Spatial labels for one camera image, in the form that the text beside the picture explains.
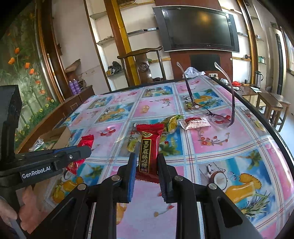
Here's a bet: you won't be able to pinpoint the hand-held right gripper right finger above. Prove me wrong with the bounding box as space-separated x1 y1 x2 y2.
156 153 263 239

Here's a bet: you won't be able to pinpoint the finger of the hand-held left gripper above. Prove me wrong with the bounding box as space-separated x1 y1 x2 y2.
54 145 93 170
52 147 78 155

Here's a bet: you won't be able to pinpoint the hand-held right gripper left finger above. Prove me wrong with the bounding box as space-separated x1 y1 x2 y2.
32 153 137 239

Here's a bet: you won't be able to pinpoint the cardboard box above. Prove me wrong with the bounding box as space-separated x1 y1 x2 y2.
28 125 72 152

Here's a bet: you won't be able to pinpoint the green snack bag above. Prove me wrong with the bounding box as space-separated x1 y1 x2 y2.
29 137 58 151

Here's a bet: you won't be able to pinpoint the person's left hand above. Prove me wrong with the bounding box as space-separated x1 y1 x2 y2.
0 185 55 235

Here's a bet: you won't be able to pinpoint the low wooden cabinet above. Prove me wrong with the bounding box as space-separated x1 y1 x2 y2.
14 85 96 152

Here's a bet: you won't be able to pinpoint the green and yellow candy packet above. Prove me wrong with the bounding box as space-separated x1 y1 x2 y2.
160 114 184 134

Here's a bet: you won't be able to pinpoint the white and red candy packet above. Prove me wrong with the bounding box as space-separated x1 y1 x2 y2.
179 117 212 131

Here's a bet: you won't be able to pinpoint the eyeglasses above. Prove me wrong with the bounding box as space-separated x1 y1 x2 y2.
176 61 236 128

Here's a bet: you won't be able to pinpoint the dark bag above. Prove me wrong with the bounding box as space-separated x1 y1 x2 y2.
106 60 125 75

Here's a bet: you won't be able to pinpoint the wooden chair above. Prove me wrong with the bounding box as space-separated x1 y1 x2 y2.
117 45 167 87

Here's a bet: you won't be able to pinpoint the white plastic bag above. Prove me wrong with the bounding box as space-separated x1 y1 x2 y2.
183 67 206 78

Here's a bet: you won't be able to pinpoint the wooden stool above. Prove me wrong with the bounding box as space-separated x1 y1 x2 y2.
269 92 291 132
256 92 284 126

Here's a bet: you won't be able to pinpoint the metal thermos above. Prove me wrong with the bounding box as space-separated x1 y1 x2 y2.
253 70 263 89

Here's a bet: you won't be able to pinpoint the black flat television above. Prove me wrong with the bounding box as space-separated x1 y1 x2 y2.
152 5 240 52

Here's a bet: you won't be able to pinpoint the white standing air conditioner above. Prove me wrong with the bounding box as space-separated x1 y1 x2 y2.
268 27 287 90

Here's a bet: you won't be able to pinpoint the floral wall panel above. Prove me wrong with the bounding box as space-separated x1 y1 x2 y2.
0 13 59 149

